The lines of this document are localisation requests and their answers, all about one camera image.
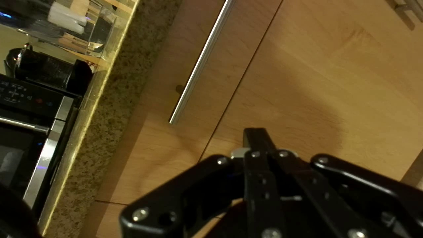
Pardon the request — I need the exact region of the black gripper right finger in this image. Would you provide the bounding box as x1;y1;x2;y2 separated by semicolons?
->
263;131;423;238

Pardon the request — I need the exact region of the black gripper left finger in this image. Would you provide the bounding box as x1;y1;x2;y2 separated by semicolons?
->
119;127;272;238

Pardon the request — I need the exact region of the black steel microwave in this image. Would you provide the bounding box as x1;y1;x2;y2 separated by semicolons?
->
0;75;83;213

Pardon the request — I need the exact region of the wooden cabinet door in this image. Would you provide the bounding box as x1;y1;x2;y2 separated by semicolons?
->
200;0;423;191

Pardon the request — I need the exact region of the wooden drawer with steel handle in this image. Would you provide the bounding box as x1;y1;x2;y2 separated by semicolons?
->
94;0;283;209

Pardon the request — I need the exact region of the black coffee machine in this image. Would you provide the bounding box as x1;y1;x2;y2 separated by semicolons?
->
4;44;95;97

